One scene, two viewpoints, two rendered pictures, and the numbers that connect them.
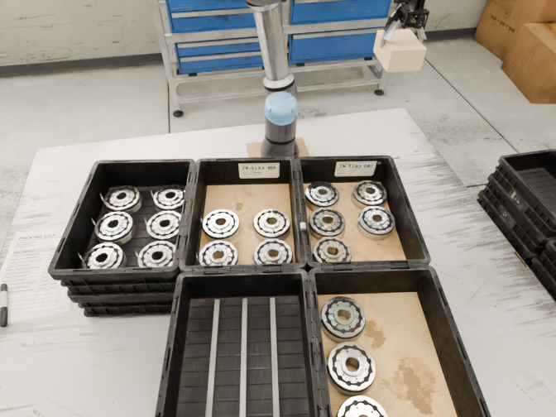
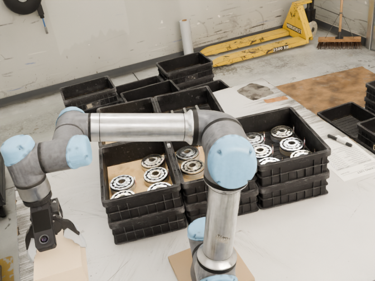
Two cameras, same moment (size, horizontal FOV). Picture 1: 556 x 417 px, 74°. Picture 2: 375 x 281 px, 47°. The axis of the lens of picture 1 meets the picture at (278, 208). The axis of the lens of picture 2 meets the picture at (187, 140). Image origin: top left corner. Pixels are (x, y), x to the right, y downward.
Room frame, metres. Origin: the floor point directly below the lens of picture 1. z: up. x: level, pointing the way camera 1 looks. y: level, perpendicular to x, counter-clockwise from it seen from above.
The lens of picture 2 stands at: (2.16, -0.08, 1.91)
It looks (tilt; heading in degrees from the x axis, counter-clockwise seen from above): 32 degrees down; 176
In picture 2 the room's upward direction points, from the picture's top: 9 degrees counter-clockwise
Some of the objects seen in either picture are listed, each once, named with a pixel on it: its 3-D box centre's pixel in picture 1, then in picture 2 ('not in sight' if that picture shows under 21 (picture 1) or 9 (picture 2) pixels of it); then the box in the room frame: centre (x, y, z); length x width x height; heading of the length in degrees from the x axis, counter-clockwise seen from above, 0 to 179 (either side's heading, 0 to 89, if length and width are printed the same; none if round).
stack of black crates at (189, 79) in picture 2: not in sight; (187, 87); (-1.17, 0.20, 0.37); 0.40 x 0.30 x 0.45; 103
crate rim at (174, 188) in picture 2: (354, 206); (136, 166); (0.69, -0.21, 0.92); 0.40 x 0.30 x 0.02; 3
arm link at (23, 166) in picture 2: not in sight; (24, 160); (1.27, -0.41, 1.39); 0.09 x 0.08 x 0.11; 89
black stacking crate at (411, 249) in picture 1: (352, 218); (139, 177); (0.69, -0.21, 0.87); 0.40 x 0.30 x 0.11; 3
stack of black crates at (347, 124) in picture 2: not in sight; (351, 132); (-0.21, 1.18, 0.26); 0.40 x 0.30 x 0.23; 13
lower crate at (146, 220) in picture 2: not in sight; (143, 197); (0.69, -0.21, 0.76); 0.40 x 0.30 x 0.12; 3
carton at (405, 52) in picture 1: (398, 50); (61, 260); (1.29, -0.41, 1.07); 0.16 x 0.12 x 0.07; 7
